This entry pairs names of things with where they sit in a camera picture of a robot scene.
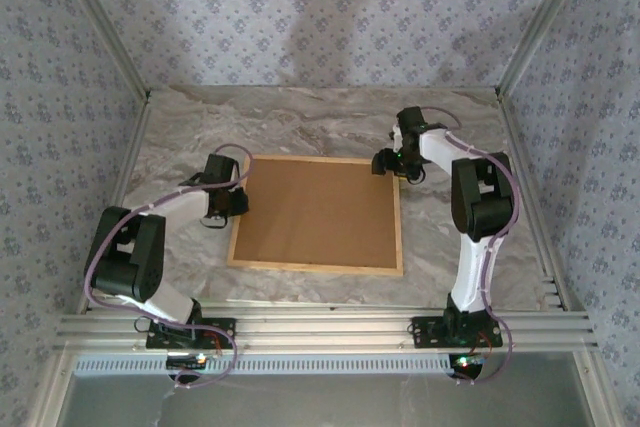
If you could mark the aluminium corner post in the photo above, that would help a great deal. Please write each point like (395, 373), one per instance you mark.
(533, 32)
(112, 32)

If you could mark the brown backing board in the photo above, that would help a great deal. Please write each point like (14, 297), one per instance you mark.
(320, 212)

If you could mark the grey metal panel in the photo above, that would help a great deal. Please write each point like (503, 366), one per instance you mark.
(325, 402)

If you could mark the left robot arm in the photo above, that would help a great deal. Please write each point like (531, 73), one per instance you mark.
(125, 257)

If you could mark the aluminium frame leg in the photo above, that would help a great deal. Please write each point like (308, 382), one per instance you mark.
(50, 392)
(600, 392)

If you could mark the light wooden picture frame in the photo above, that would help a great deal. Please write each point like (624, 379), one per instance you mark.
(315, 267)

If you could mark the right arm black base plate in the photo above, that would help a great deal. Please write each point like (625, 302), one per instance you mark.
(425, 332)

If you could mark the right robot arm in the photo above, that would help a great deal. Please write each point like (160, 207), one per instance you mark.
(480, 207)

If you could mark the aluminium mounting rail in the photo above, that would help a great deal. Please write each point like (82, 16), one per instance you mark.
(325, 332)

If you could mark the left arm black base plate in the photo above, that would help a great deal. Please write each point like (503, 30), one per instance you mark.
(220, 334)

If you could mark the aluminium side rail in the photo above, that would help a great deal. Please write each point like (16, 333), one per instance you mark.
(532, 197)
(120, 182)

